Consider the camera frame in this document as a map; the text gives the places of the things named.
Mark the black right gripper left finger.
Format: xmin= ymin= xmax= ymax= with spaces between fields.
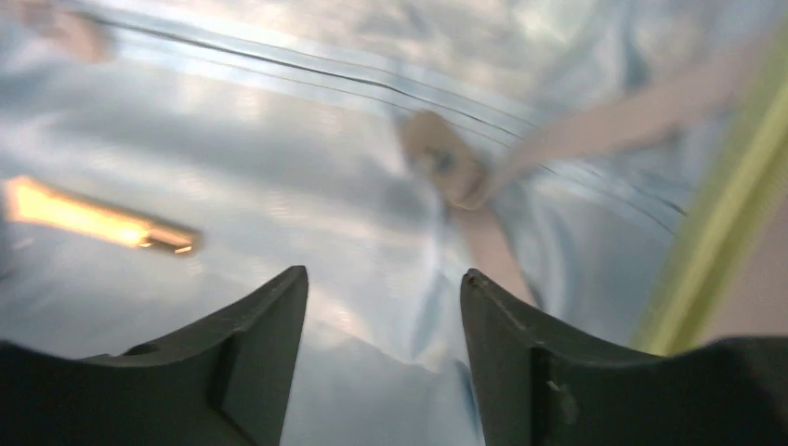
xmin=1 ymin=266 xmax=309 ymax=445

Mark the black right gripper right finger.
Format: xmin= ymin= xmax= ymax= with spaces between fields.
xmin=460 ymin=269 xmax=787 ymax=445

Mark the green hard-shell suitcase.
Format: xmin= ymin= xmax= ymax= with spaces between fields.
xmin=1 ymin=1 xmax=787 ymax=445

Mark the beige cosmetic tube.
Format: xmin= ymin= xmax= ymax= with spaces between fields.
xmin=1 ymin=176 xmax=201 ymax=256

